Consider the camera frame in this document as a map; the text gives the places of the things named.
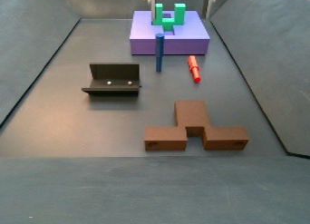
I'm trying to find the purple base block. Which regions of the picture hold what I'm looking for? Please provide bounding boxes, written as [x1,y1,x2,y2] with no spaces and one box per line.
[130,11,212,55]

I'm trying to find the red cylinder peg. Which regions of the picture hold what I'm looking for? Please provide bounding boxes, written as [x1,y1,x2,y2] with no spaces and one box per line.
[188,55,201,83]

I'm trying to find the green U-shaped block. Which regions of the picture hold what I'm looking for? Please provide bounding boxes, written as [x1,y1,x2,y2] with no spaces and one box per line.
[153,4,188,32]

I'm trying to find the brown T-shaped block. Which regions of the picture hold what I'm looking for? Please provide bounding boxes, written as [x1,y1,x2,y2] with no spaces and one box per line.
[145,101,250,151]

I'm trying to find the black angle bracket fixture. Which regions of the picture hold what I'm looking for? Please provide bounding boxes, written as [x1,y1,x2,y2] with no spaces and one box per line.
[82,63,141,96]

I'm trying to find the blue upright cylinder peg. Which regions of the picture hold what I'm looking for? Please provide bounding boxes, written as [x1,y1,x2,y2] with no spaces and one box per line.
[155,34,165,73]

